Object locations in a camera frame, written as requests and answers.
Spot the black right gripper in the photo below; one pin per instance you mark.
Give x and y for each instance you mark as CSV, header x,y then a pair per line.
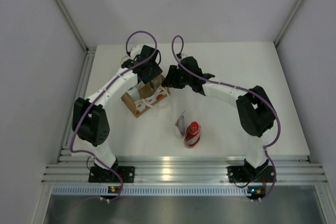
x,y
170,81

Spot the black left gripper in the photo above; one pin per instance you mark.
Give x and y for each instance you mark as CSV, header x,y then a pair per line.
x,y
156,71

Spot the burlap watermelon canvas bag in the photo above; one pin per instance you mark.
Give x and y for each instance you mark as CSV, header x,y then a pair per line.
x,y
149,98

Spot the clear plastic tube pack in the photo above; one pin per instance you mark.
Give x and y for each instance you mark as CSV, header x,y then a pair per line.
x,y
180,124

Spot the red shampoo bottle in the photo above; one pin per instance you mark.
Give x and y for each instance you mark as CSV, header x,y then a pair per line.
x,y
192,135

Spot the clear bottle grey cap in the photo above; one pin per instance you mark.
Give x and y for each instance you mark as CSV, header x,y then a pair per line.
x,y
156,82

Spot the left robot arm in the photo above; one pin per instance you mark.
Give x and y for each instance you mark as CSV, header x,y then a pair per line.
x,y
90,123

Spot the white bottle grey cap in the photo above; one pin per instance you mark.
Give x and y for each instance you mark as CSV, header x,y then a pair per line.
x,y
133,93

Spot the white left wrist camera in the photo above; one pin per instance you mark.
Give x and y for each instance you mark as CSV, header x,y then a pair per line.
x,y
136,50

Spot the aluminium rail base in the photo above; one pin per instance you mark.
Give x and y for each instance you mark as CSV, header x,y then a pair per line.
x,y
183,170

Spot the perforated cable duct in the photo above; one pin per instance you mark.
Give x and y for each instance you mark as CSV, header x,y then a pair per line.
x,y
131,190

